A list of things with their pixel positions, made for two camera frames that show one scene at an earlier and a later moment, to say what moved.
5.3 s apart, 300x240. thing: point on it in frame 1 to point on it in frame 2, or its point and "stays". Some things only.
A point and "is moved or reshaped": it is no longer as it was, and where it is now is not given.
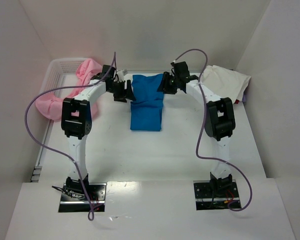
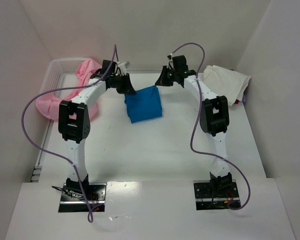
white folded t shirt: (225, 83) stays
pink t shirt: (51, 106) stays
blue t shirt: (146, 111) is moved or reshaped
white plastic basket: (61, 72) stays
